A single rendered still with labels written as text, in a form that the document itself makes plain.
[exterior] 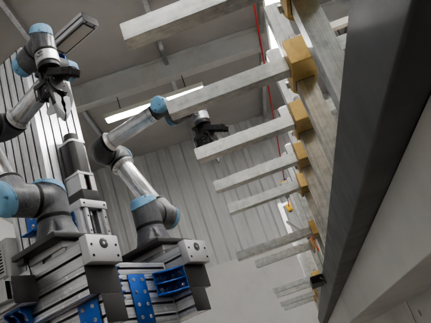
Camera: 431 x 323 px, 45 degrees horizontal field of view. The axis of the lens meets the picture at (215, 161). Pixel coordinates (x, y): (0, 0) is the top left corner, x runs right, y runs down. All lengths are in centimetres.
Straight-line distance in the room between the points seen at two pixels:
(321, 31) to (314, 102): 25
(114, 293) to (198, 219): 835
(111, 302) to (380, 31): 141
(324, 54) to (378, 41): 34
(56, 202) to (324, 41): 129
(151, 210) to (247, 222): 775
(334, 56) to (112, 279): 118
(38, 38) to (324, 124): 109
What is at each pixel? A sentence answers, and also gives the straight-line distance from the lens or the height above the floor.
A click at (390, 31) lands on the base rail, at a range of 38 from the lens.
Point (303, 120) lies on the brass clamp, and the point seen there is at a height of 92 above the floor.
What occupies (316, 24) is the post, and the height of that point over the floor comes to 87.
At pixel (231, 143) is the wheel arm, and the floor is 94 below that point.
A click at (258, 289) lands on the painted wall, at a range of 965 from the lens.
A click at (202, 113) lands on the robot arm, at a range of 234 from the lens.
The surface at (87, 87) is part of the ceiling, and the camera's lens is 811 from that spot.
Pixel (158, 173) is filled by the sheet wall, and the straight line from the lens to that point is 1045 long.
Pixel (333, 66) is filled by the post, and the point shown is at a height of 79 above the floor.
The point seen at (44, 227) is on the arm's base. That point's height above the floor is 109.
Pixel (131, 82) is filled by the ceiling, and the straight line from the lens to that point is 794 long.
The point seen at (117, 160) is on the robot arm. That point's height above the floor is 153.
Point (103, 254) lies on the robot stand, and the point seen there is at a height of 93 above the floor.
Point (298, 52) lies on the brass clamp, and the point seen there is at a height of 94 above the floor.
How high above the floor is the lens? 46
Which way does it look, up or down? 22 degrees up
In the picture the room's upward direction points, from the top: 19 degrees counter-clockwise
